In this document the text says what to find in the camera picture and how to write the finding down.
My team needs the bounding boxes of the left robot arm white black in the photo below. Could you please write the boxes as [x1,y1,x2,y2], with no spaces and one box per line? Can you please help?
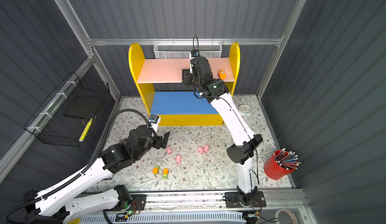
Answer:
[24,125,170,224]

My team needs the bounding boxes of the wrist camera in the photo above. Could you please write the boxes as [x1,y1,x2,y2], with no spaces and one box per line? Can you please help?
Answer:
[149,115,161,132]
[190,49,200,60]

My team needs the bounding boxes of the bundle of coloured pencils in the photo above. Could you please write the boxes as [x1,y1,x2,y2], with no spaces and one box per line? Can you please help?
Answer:
[273,148,301,171]

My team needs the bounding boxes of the red cup holder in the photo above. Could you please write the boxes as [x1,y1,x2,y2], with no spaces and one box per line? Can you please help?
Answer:
[263,150,292,180]

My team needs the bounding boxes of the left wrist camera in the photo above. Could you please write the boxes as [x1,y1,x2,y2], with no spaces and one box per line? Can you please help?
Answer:
[149,115,161,132]

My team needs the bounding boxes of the white slotted cable duct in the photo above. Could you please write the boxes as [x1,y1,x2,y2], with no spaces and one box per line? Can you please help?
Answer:
[79,211,247,224]

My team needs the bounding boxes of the white tape roll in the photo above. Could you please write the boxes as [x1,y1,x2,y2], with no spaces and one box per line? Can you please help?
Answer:
[274,209,299,224]

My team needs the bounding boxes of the orange toy car green base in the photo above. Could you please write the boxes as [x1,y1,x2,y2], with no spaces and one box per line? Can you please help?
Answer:
[152,166,159,174]

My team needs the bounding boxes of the green toy car orange top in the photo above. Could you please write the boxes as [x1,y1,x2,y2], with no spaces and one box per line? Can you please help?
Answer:
[162,168,169,179]

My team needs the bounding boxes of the black wire basket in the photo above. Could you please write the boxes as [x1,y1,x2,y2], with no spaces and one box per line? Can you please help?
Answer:
[24,74,110,147]

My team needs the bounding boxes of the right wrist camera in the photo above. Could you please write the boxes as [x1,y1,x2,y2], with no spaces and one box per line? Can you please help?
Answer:
[190,49,200,60]

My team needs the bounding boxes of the yellow shelf pink blue boards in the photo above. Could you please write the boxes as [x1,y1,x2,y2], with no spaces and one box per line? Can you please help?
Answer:
[128,42,241,126]

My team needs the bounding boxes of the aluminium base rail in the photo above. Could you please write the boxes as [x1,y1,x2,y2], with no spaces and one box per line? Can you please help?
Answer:
[132,188,312,220]

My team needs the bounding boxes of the yellow green marker pen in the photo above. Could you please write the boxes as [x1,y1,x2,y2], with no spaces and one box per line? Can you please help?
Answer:
[78,118,93,142]

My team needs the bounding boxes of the pink pig toy lower centre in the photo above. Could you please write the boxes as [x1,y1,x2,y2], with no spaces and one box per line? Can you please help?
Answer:
[176,155,182,164]

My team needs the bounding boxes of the pink pig toy pair left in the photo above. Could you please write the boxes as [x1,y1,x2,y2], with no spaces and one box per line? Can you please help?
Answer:
[198,146,204,154]

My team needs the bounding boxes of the black corrugated cable conduit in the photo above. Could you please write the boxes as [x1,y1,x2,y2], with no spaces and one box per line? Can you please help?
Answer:
[2,108,154,224]

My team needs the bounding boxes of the orange yellow toy car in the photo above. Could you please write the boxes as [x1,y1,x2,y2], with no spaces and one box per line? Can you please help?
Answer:
[218,69,227,80]

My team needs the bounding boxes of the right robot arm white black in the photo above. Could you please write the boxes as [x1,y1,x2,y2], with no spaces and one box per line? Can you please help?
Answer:
[183,56,263,207]

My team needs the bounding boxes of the white wire mesh basket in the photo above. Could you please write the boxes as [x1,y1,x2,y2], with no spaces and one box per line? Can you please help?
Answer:
[153,43,223,59]

